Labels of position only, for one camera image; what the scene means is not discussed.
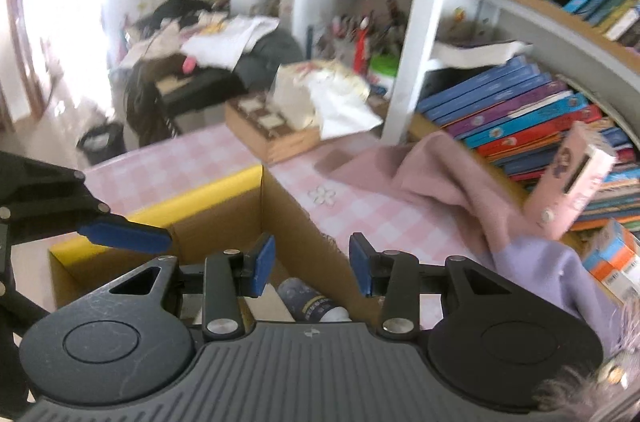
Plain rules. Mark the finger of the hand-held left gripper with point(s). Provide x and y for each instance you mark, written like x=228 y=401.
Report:
x=15 y=302
x=125 y=236

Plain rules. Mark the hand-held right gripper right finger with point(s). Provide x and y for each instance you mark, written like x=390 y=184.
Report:
x=361 y=267

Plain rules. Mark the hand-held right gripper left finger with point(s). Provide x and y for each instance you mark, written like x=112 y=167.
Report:
x=262 y=264

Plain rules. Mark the bottle with dark blue label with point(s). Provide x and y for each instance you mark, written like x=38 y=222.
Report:
x=312 y=302

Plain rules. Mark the cardboard box with yellow edges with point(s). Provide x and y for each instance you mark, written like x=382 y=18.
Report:
x=215 y=212

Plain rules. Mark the black waste bin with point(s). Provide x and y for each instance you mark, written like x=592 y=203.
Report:
x=102 y=142

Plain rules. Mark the pink checkered tablecloth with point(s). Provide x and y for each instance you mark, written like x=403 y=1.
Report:
x=200 y=157

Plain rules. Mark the pink and purple cloth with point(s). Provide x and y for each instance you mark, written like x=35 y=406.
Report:
x=440 y=182

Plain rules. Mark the wooden tray box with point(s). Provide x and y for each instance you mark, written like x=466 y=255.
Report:
x=280 y=142

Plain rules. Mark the black flat case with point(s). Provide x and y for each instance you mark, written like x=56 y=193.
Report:
x=200 y=87

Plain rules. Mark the cream cloth bag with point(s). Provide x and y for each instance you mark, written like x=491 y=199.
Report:
x=335 y=102

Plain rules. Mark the small pink object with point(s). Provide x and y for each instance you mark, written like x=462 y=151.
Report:
x=190 y=65

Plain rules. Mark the white jar with green lid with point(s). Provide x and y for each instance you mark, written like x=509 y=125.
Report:
x=384 y=75

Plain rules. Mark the dark grey cloth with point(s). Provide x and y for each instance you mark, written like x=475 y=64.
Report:
x=272 y=55

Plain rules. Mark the stack of colourful books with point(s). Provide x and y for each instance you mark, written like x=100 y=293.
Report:
x=510 y=112

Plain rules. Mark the red tube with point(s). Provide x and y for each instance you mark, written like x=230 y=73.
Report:
x=360 y=50

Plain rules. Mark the white cloth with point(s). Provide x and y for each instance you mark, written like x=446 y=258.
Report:
x=230 y=40

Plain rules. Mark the pink rectangular box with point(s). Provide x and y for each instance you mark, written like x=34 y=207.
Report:
x=570 y=182

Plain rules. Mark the open white book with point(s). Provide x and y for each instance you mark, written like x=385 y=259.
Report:
x=480 y=52

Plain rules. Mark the white bookshelf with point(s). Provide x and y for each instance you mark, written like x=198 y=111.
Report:
x=420 y=27

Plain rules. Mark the orange and blue carton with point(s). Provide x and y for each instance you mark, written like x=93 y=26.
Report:
x=610 y=247

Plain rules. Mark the person's fuzzy grey clothing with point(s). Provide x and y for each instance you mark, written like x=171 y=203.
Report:
x=600 y=397

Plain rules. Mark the wooden door frame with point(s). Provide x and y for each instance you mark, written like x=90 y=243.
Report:
x=25 y=52

